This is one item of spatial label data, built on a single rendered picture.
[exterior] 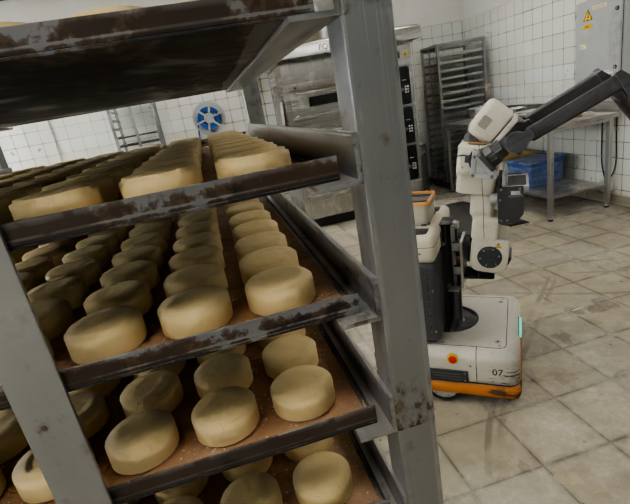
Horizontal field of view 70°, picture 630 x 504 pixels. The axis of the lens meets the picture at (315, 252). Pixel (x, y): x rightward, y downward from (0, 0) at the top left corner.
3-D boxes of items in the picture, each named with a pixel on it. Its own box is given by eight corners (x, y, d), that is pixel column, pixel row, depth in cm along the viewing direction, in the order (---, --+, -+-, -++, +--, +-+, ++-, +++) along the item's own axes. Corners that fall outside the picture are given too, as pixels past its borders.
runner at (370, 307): (247, 188, 88) (243, 173, 87) (261, 185, 89) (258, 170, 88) (341, 331, 29) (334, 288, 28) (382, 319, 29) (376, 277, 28)
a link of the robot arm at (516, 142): (629, 62, 152) (632, 59, 143) (650, 97, 151) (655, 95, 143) (504, 138, 176) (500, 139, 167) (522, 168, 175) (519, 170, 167)
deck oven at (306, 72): (310, 236, 511) (276, 45, 447) (291, 214, 623) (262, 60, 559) (436, 206, 537) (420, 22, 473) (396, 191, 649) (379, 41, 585)
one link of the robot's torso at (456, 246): (451, 288, 215) (448, 239, 207) (458, 265, 239) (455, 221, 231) (512, 289, 204) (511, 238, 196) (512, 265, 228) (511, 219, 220)
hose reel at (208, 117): (240, 184, 599) (221, 98, 564) (241, 186, 583) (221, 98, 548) (209, 191, 592) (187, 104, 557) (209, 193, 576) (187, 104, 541)
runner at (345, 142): (237, 142, 85) (233, 125, 85) (251, 139, 86) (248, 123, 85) (318, 193, 26) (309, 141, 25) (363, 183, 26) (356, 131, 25)
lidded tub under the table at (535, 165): (504, 184, 490) (503, 160, 481) (541, 175, 499) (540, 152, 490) (529, 189, 454) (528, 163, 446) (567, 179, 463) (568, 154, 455)
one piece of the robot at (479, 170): (469, 178, 178) (472, 149, 174) (470, 175, 183) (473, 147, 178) (496, 179, 175) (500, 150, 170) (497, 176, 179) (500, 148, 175)
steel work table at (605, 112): (446, 192, 594) (441, 116, 563) (495, 181, 606) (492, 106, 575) (549, 223, 417) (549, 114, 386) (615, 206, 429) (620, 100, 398)
